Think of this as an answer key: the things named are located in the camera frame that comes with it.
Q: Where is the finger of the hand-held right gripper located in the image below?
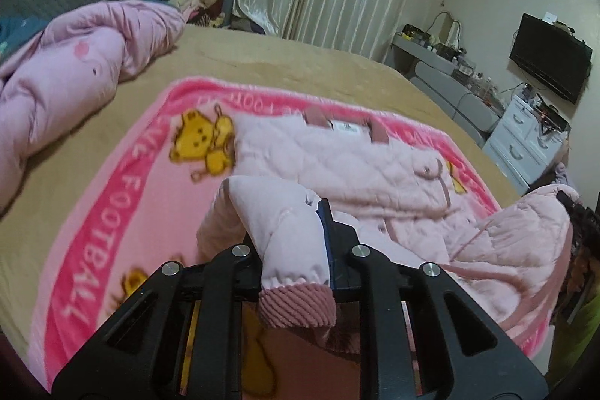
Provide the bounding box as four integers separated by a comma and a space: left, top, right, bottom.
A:
556, 190, 587, 219

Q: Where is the pink quilted jacket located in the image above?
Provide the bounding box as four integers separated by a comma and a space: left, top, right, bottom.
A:
197, 107, 582, 352

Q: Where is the pink quilt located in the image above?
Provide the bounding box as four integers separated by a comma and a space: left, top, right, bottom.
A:
0, 0, 186, 214

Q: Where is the black television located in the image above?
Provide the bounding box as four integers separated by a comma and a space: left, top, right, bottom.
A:
509, 12, 593, 105

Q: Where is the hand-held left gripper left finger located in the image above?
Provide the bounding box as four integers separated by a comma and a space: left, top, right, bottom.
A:
51, 243, 264, 400

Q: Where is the grey desk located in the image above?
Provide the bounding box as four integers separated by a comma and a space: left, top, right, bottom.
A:
391, 32, 506, 144

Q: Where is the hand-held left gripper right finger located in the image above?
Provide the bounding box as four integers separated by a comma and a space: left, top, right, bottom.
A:
316, 197, 550, 400

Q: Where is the tan bed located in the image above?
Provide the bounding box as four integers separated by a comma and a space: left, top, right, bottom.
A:
0, 22, 522, 361

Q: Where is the pink printed blanket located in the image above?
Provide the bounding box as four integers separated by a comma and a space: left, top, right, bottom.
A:
27, 76, 560, 388

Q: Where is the white drawer cabinet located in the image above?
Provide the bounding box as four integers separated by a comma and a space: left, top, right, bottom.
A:
482, 93, 572, 195

